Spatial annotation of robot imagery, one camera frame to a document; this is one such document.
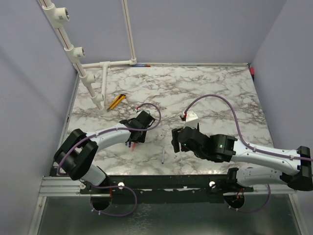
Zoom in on grey pen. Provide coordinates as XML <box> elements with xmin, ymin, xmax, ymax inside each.
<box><xmin>161</xmin><ymin>147</ymin><xmax>165</xmax><ymax>164</ymax></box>

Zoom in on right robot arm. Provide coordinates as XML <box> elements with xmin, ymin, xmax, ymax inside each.
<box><xmin>171</xmin><ymin>127</ymin><xmax>313</xmax><ymax>191</ymax></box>

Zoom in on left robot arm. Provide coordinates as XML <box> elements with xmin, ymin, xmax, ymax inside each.
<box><xmin>54</xmin><ymin>111</ymin><xmax>155</xmax><ymax>193</ymax></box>

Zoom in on red clamp at corner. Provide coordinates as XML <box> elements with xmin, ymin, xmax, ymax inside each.
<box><xmin>249</xmin><ymin>67</ymin><xmax>255</xmax><ymax>77</ymax></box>

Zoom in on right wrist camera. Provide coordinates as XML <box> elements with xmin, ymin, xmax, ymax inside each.
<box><xmin>181</xmin><ymin>110</ymin><xmax>199</xmax><ymax>129</ymax></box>

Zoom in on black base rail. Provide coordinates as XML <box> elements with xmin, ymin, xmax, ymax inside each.
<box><xmin>80</xmin><ymin>174</ymin><xmax>253</xmax><ymax>204</ymax></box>

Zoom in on aluminium frame rail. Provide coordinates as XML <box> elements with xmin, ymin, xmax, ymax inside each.
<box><xmin>39</xmin><ymin>177</ymin><xmax>80</xmax><ymax>197</ymax></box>

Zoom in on white pvc pipe frame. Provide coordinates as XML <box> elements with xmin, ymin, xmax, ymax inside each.
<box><xmin>39</xmin><ymin>0</ymin><xmax>137</xmax><ymax>112</ymax></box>

